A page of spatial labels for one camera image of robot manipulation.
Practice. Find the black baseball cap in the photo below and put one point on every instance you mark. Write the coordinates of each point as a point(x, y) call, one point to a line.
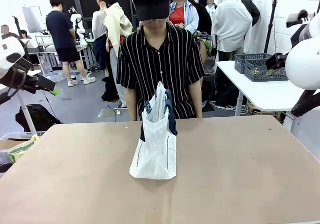
point(151, 6)

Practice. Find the clear plastic bin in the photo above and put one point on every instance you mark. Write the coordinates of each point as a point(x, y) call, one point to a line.
point(55, 77)

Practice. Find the person's left forearm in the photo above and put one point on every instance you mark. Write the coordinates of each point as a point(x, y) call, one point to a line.
point(198, 98)

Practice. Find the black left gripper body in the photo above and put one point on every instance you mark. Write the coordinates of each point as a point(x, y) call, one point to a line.
point(41, 83)

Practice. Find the grey perforated plastic basket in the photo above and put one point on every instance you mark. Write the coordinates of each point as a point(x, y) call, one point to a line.
point(260, 75)
point(241, 62)

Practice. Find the green and white sack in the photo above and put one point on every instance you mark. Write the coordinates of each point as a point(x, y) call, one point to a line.
point(21, 150)

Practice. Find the background workbench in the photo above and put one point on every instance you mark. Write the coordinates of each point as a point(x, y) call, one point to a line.
point(45, 49)

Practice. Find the man in navy t-shirt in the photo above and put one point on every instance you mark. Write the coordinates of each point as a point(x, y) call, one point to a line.
point(60, 33)

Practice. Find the black tripod stand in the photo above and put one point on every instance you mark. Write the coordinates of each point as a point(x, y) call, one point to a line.
point(271, 26)

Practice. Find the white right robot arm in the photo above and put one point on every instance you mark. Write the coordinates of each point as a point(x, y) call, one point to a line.
point(300, 66)

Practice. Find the white side table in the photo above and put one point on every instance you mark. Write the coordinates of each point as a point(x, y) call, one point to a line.
point(265, 93)

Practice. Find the person in black striped shirt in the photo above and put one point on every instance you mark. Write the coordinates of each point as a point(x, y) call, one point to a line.
point(160, 66)

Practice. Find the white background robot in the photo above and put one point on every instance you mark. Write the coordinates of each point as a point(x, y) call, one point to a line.
point(77, 26)

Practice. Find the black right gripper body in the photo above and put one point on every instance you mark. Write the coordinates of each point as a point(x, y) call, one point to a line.
point(276, 61)

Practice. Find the person's right forearm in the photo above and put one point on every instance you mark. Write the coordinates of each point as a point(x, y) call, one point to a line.
point(131, 103)

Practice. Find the mannequin with beige jacket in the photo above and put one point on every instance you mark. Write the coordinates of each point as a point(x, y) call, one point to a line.
point(112, 33)

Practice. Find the mannequin in black jacket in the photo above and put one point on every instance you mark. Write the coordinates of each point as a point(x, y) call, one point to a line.
point(252, 7)

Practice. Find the flat cardboard box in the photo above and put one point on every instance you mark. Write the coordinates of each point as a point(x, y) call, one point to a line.
point(10, 144)

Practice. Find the white table pole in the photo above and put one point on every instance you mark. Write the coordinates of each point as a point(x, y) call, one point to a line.
point(25, 111)

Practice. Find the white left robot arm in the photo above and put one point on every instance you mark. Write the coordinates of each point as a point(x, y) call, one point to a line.
point(7, 48)

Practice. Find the black backpack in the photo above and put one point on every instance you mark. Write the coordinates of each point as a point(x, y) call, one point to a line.
point(35, 117)

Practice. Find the figure in blue shirt red top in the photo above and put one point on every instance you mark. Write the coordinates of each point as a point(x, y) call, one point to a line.
point(183, 13)

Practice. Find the mannequin in white shirt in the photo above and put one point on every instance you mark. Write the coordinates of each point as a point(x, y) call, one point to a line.
point(231, 21)

